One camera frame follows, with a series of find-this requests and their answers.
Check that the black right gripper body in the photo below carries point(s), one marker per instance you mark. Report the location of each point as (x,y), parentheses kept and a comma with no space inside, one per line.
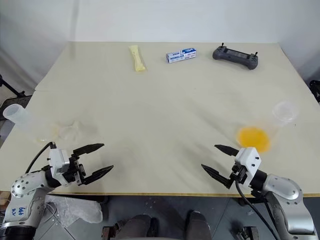
(240,175)

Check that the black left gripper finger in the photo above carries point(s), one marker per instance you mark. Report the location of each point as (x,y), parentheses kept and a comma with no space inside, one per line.
(87,149)
(96,175)

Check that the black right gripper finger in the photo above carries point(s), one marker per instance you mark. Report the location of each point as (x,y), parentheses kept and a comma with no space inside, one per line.
(228,150)
(217,175)

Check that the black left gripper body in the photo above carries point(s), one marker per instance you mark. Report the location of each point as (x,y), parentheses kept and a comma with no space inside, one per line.
(75,172)

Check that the narrow clear plastic cup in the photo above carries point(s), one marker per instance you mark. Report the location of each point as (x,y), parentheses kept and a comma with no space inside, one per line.
(20,120)

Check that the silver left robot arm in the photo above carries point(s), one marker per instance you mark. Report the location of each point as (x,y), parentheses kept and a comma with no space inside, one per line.
(25,185)

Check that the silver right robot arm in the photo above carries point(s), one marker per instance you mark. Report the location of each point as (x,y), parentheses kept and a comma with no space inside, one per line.
(285,187)

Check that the crumpled clear plastic wrap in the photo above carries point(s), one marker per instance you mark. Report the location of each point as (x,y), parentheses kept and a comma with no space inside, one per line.
(70,130)

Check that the translucent white plastic bag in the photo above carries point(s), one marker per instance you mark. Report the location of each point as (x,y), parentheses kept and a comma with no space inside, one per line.
(75,207)

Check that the dark rounded block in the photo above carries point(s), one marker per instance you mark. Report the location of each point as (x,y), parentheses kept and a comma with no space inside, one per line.
(137,227)
(198,225)

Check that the grey handheld remote controller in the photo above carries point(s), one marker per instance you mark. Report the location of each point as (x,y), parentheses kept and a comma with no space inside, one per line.
(235,56)

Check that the black tripod stand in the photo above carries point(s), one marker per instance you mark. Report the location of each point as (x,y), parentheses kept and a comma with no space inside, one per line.
(12,90)

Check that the yellow plastic sachet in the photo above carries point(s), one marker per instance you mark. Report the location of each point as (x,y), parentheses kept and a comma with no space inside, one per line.
(137,60)

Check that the blue and white carton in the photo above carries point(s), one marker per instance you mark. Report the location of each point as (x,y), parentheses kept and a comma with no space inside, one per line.
(180,56)

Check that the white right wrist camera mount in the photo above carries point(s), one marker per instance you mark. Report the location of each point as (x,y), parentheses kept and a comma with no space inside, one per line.
(250,160)

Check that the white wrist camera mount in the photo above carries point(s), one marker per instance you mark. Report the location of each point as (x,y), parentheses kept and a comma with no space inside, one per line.
(250,160)
(56,160)

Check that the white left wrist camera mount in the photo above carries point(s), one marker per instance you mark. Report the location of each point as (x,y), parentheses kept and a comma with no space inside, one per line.
(56,160)

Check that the dark metal floor bracket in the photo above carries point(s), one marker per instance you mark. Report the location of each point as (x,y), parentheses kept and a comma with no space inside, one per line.
(245,232)
(108,232)

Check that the black metal frame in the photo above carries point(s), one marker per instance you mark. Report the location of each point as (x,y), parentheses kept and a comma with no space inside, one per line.
(315,90)

